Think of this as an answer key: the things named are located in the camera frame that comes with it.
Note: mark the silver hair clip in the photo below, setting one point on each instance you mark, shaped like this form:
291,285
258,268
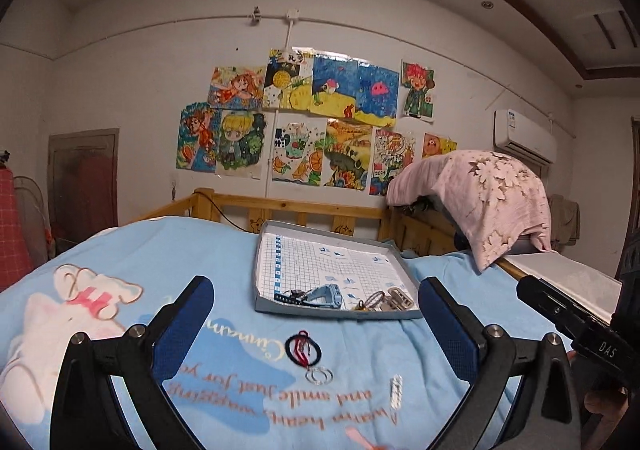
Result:
397,392

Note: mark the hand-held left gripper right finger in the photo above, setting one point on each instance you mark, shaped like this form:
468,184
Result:
450,330

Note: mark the wooden bed frame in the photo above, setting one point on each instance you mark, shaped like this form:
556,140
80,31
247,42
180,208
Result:
235,202

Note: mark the pink floral cloth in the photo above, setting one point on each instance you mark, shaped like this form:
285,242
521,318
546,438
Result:
480,200

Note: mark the group of colourful wall drawings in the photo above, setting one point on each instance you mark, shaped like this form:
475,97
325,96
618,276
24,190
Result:
240,139

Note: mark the red checked cloth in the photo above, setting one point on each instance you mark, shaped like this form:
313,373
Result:
12,230

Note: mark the keyring with carabiner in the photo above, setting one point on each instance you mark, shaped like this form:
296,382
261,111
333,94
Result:
314,376

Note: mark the brown door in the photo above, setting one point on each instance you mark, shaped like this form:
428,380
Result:
82,190

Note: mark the ceiling air vent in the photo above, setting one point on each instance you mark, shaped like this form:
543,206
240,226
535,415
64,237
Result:
607,29

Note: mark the olive hanging garment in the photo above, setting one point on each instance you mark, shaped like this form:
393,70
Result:
565,220

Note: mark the light blue printed blanket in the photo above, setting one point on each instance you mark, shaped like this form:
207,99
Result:
225,280

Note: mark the white mattress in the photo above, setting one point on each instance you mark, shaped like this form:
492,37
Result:
570,280

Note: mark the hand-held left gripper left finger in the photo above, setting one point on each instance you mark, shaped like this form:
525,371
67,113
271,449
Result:
185,325

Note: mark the person's right hand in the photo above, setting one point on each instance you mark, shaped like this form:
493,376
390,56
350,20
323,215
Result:
610,400

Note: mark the shallow grey cardboard box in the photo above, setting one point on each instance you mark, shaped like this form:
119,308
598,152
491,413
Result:
340,255

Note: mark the white conduit pipe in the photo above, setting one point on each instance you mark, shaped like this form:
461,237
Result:
289,34

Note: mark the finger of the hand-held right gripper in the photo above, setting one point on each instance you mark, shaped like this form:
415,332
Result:
555,307

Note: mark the white wall socket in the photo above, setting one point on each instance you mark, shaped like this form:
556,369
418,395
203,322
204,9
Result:
173,180

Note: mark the white air conditioner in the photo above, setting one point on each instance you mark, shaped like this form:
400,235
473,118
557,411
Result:
525,132

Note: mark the blue grey wristwatch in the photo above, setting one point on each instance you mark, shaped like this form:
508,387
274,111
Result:
325,295

